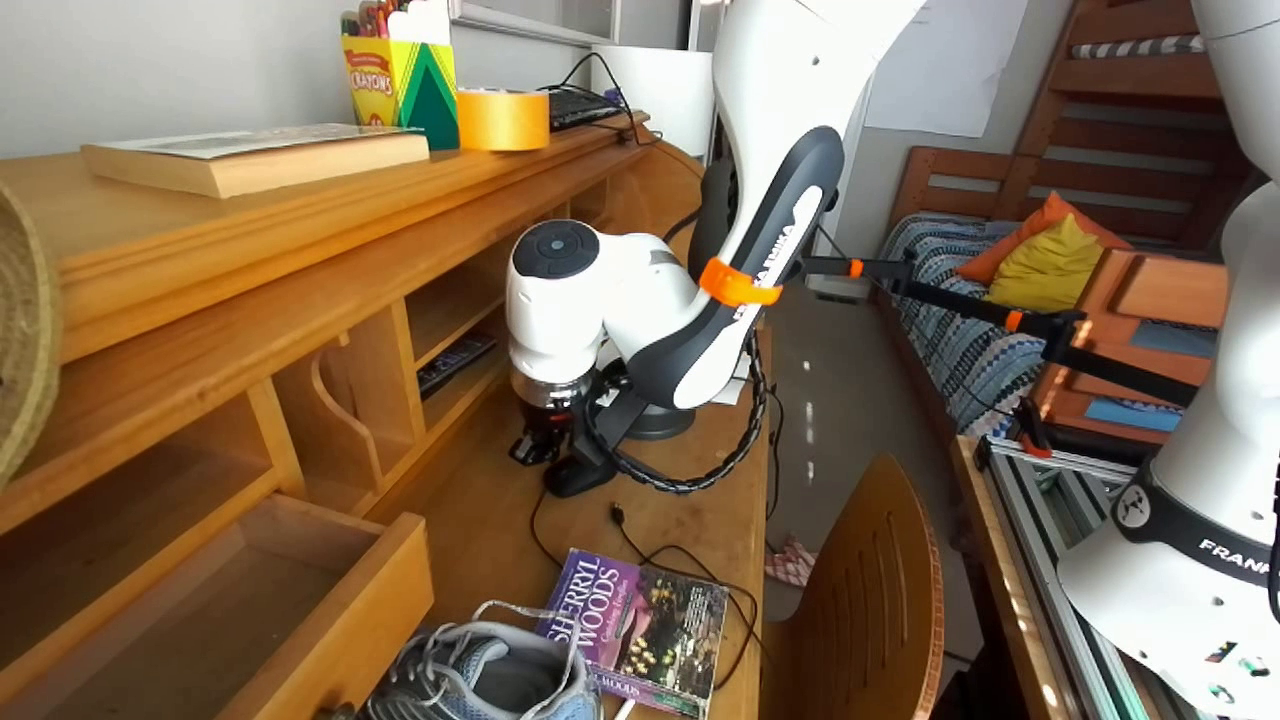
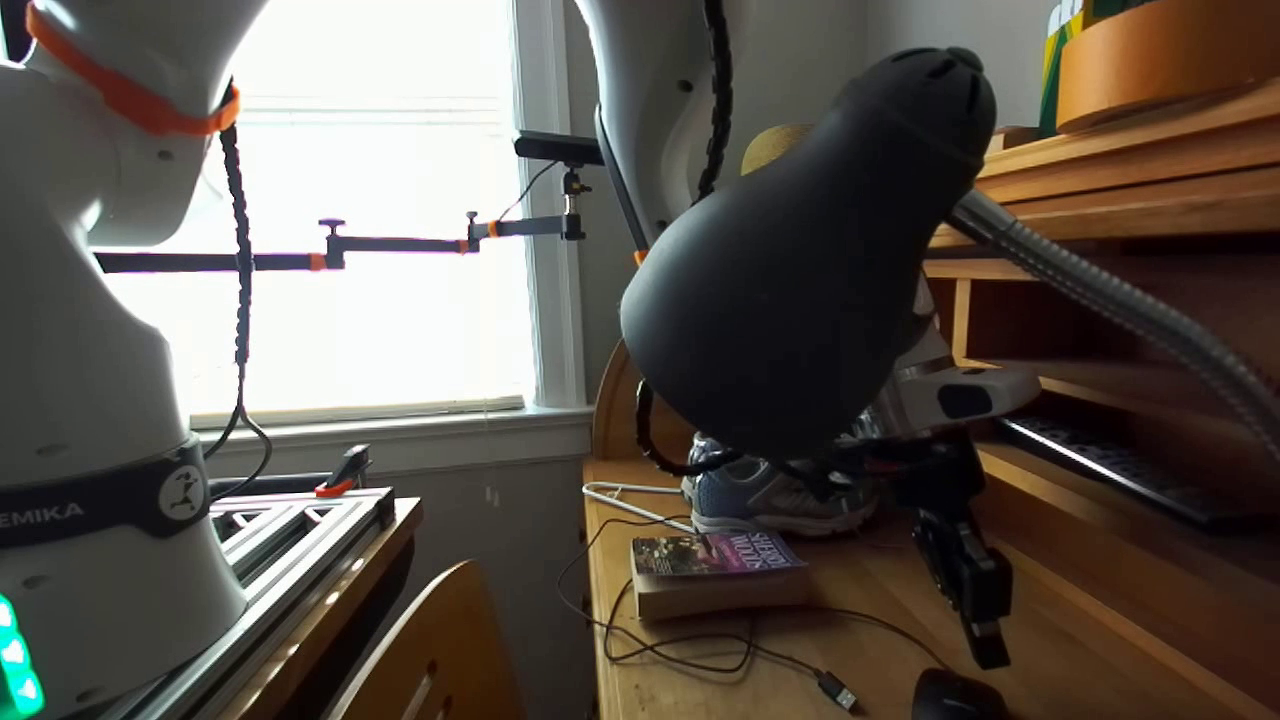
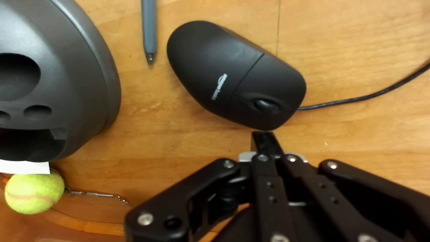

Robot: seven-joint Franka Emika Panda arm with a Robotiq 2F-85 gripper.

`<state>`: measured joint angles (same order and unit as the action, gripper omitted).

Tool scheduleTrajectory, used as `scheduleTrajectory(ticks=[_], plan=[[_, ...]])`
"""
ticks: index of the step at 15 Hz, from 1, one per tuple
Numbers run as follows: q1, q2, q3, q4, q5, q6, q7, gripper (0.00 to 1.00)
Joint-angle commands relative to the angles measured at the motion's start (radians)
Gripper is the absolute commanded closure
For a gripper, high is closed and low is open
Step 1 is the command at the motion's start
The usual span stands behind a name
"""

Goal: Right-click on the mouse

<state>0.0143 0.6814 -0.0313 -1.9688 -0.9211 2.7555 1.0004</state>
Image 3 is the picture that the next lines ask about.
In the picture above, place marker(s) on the yellow tennis ball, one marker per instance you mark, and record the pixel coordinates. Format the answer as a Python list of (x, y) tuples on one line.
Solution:
[(34, 192)]

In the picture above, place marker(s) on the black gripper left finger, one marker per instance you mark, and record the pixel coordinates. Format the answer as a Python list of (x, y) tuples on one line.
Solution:
[(179, 202)]

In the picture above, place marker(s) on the black computer mouse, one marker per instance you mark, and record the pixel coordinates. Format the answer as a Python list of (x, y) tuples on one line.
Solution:
[(233, 75)]

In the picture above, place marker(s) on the grey round device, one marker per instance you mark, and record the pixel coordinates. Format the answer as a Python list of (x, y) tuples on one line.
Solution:
[(68, 75)]

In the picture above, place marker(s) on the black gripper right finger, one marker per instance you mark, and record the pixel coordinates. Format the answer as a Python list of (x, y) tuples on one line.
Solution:
[(358, 202)]

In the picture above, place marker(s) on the grey pen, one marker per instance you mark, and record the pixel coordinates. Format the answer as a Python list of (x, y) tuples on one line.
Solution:
[(150, 27)]

